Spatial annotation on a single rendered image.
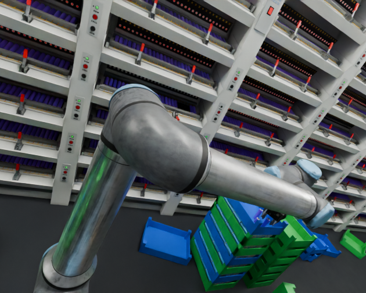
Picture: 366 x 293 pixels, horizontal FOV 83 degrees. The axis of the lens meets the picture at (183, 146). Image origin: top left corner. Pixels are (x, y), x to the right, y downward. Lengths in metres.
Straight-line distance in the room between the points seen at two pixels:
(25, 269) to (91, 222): 0.72
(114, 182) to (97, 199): 0.06
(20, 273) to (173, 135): 1.06
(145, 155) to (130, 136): 0.04
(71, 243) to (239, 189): 0.45
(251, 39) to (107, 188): 0.96
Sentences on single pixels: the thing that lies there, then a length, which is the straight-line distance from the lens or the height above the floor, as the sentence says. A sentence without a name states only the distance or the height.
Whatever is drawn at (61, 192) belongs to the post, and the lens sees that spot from 1.42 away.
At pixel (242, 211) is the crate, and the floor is 0.52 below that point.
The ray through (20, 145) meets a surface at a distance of 1.30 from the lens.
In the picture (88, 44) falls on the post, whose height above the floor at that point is 0.93.
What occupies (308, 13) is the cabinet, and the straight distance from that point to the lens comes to 1.61.
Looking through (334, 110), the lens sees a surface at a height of 1.11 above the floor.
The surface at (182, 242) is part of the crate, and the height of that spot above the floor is 0.00.
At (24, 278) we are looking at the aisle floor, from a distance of 1.24.
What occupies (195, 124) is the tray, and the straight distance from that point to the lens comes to 1.19.
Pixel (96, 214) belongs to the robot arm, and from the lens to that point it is 0.55.
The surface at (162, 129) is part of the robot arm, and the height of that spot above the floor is 0.96.
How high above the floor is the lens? 1.08
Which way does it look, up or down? 24 degrees down
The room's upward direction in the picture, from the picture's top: 25 degrees clockwise
